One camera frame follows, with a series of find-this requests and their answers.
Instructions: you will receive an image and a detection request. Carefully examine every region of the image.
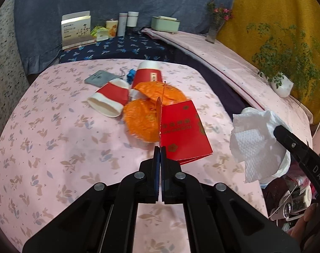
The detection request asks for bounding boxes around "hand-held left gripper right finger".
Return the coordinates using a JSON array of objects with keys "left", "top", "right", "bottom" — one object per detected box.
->
[{"left": 161, "top": 146, "right": 300, "bottom": 253}]

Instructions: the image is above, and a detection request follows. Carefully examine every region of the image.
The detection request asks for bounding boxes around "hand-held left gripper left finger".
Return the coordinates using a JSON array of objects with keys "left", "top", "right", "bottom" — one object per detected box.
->
[{"left": 22, "top": 146, "right": 160, "bottom": 253}]

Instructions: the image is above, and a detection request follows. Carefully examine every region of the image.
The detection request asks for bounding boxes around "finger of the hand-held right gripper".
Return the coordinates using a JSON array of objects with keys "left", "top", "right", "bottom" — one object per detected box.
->
[{"left": 274, "top": 125, "right": 320, "bottom": 190}]

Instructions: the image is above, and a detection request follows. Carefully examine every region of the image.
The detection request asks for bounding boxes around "waste bin with white liner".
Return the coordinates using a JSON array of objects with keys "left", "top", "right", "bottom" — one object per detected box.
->
[{"left": 258, "top": 150, "right": 292, "bottom": 187}]

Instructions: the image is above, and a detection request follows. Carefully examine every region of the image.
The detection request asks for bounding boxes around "white paper towel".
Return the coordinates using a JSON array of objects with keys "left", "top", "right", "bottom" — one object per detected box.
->
[{"left": 230, "top": 108, "right": 292, "bottom": 183}]

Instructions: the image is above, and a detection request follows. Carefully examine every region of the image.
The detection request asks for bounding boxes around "orange mesh wrapper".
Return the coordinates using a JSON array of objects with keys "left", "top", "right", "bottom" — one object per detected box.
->
[
  {"left": 135, "top": 81, "right": 188, "bottom": 106},
  {"left": 123, "top": 99, "right": 163, "bottom": 143}
]

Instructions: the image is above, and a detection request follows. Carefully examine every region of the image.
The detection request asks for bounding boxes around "red paper cup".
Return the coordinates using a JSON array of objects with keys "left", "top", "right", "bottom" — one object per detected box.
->
[
  {"left": 130, "top": 61, "right": 164, "bottom": 98},
  {"left": 87, "top": 80, "right": 130, "bottom": 118}
]

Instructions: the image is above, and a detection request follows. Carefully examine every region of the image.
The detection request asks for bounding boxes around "person's right hand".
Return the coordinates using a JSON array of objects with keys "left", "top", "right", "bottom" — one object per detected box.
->
[{"left": 289, "top": 204, "right": 320, "bottom": 244}]

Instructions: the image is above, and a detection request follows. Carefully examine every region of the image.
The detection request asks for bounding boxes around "green plant in white pot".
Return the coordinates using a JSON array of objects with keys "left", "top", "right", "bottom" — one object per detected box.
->
[{"left": 245, "top": 22, "right": 320, "bottom": 98}]

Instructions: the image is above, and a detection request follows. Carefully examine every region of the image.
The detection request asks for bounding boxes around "dark purple cloth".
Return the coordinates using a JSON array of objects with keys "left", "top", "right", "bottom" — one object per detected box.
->
[{"left": 173, "top": 46, "right": 263, "bottom": 122}]

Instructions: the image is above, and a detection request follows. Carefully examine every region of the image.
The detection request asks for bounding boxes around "pink floral tablecloth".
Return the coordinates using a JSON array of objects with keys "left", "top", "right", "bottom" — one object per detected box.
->
[{"left": 0, "top": 58, "right": 268, "bottom": 253}]

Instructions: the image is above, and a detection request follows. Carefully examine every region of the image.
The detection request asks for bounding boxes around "pink cloth with red stripe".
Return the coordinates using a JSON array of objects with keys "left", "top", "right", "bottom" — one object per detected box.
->
[{"left": 141, "top": 28, "right": 313, "bottom": 137}]

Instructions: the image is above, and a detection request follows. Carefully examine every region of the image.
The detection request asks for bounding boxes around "dark blue floral cloth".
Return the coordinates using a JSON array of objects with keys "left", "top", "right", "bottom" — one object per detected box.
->
[{"left": 58, "top": 34, "right": 176, "bottom": 64}]

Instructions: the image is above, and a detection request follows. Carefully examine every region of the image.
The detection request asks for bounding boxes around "pale green tissue box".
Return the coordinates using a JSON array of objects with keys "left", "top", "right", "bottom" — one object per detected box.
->
[{"left": 151, "top": 16, "right": 181, "bottom": 33}]

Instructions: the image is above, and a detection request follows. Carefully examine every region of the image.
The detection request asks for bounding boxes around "orange printed tin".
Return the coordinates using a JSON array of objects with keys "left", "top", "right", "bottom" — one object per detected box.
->
[{"left": 105, "top": 19, "right": 119, "bottom": 37}]

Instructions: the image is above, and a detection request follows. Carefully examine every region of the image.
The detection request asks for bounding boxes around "green snack packet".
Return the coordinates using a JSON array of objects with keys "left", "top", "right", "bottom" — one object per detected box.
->
[{"left": 91, "top": 25, "right": 109, "bottom": 41}]

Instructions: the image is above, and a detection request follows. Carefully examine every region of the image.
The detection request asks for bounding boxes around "glass vase with pink flowers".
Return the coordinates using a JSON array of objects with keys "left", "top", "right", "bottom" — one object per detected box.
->
[{"left": 205, "top": 0, "right": 233, "bottom": 44}]

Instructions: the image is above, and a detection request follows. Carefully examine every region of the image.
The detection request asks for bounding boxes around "tall white bottle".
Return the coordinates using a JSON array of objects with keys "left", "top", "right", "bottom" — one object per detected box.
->
[{"left": 117, "top": 13, "right": 128, "bottom": 37}]

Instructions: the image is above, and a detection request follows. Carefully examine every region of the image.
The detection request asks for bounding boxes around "yellow backdrop cloth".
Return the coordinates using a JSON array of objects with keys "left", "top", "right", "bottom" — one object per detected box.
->
[{"left": 216, "top": 0, "right": 320, "bottom": 108}]

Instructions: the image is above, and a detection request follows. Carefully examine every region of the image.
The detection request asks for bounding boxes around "white tumbler with dark base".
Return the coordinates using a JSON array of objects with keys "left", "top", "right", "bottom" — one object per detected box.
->
[{"left": 126, "top": 11, "right": 139, "bottom": 35}]

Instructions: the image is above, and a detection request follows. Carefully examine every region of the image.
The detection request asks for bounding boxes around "open white cardboard box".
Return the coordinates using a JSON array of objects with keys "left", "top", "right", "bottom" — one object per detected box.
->
[{"left": 61, "top": 11, "right": 96, "bottom": 50}]

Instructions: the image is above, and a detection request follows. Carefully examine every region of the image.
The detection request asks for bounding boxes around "grey pouch with cord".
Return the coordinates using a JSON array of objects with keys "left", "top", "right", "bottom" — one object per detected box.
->
[{"left": 85, "top": 68, "right": 127, "bottom": 87}]

